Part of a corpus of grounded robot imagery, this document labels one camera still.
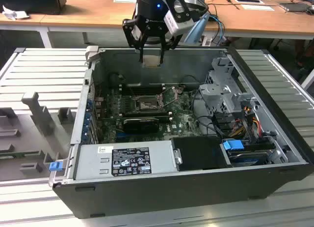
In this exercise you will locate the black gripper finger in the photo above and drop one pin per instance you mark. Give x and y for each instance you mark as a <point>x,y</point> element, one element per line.
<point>130,40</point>
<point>162,55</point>

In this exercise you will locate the silver square CPU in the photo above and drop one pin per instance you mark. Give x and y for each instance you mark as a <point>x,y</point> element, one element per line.
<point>151,61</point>

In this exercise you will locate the black RAM slot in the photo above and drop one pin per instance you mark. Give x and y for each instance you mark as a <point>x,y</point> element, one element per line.
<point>147,92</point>
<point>147,87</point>
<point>147,84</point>

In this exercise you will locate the CPU socket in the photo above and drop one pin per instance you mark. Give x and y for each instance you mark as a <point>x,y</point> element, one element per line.
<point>144,104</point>

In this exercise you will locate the wooden desk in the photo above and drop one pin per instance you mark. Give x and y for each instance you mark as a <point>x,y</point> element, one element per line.
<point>98,13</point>

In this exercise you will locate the green RAM stick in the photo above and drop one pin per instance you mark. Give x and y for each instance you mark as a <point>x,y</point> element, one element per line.
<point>19,153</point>
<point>147,113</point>

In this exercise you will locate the silver drive cage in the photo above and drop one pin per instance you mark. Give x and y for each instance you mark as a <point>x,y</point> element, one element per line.
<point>216,92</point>

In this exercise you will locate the green motherboard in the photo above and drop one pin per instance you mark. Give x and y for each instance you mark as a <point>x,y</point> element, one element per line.
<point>181,119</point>

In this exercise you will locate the black graphics card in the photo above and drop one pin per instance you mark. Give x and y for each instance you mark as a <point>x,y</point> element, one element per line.
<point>139,125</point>

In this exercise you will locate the black box on desk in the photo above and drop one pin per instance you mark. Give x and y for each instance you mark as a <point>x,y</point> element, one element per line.
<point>32,2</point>

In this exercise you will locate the white paper sheet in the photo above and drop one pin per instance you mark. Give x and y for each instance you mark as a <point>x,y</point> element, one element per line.
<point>257,8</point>

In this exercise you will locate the hard disk in blue carrier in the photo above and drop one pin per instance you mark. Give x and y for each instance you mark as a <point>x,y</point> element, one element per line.
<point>233,146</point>

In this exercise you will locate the crumpled white paper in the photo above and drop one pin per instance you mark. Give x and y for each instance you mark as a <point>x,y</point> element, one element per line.
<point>14,14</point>

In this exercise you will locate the grey parts rack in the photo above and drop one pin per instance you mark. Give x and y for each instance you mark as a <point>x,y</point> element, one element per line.
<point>41,119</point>

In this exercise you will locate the silver power supply unit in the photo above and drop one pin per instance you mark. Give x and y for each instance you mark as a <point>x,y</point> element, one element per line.
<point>93,160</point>

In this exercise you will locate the dark notebook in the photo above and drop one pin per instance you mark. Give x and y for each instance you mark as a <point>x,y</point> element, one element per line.
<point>293,7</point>

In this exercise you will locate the black open PC case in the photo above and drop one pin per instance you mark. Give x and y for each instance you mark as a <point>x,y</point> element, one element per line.
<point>171,195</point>

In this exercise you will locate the blue case latch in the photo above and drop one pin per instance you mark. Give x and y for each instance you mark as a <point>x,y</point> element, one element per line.
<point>56,166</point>

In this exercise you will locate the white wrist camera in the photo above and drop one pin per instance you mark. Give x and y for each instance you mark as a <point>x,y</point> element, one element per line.
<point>180,23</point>

